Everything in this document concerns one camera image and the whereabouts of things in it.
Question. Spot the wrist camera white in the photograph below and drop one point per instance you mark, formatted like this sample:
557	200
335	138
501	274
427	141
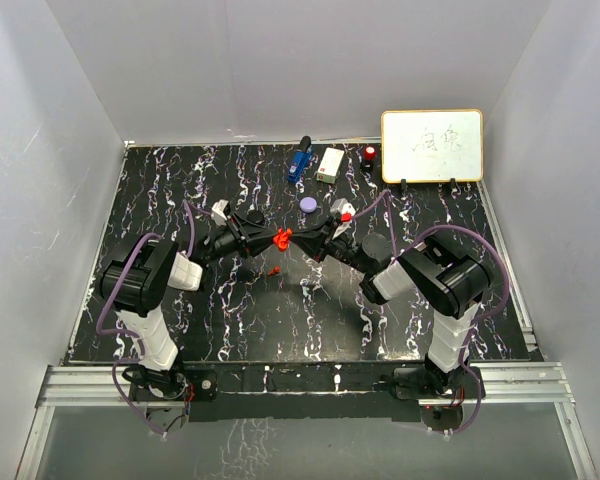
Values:
343	211
220	210

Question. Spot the aluminium frame rail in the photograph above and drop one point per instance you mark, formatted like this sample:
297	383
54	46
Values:
329	390

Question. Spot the blue stapler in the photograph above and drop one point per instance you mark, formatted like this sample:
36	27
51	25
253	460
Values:
300	159

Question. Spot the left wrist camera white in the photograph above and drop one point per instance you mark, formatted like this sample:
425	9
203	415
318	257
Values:
220	210

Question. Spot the black earbud charging case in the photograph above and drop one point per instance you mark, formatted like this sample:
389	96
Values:
256	217

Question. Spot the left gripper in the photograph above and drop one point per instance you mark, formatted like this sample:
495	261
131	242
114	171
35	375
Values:
250	238

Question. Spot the white and green box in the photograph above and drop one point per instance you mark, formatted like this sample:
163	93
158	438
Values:
328	169

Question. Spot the red button device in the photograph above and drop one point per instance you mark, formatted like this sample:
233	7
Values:
368	158

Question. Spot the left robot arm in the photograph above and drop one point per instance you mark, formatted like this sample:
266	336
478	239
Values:
141	269

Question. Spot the white whiteboard with wooden frame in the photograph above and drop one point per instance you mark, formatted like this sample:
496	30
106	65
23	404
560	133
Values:
432	146

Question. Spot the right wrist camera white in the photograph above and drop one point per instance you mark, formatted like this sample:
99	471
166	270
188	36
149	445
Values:
343	211

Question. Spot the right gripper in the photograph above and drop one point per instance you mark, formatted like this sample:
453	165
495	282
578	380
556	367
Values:
317	239

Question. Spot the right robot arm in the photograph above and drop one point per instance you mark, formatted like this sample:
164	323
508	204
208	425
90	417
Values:
450	277

